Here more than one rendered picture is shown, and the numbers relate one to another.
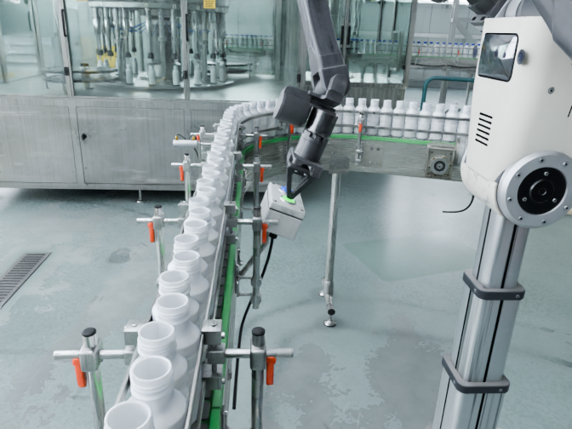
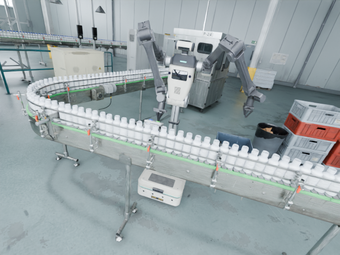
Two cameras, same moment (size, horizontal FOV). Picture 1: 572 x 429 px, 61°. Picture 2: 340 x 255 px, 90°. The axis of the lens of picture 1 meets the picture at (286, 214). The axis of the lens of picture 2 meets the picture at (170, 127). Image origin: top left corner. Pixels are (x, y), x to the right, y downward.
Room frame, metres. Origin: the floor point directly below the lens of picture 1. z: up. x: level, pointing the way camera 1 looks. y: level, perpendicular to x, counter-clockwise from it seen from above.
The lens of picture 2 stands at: (0.58, 1.13, 1.69)
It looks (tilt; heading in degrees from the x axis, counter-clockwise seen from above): 27 degrees down; 286
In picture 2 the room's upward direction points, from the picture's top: 8 degrees clockwise
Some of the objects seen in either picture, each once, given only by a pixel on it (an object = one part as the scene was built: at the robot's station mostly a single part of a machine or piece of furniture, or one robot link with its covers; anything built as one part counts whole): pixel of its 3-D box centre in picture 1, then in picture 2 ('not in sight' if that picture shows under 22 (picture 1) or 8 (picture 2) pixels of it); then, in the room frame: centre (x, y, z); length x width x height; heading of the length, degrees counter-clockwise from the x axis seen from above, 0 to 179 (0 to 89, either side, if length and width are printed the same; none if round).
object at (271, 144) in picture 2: not in sight; (264, 144); (-0.31, -1.77, 0.32); 0.45 x 0.45 x 0.64
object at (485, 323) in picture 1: (478, 351); (171, 136); (1.00, -0.48, 0.74); 0.11 x 0.11 x 0.40; 4
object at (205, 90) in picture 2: not in sight; (201, 70); (1.41, -4.32, 1.00); 1.60 x 1.30 x 2.00; 76
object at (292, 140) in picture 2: not in sight; (304, 138); (-0.85, -1.92, 0.55); 0.61 x 0.41 x 0.22; 11
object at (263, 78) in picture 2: not in sight; (259, 77); (-1.06, -9.61, 0.50); 1.24 x 1.03 x 1.00; 7
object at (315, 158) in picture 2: not in sight; (298, 149); (-0.85, -1.92, 0.33); 0.61 x 0.41 x 0.22; 10
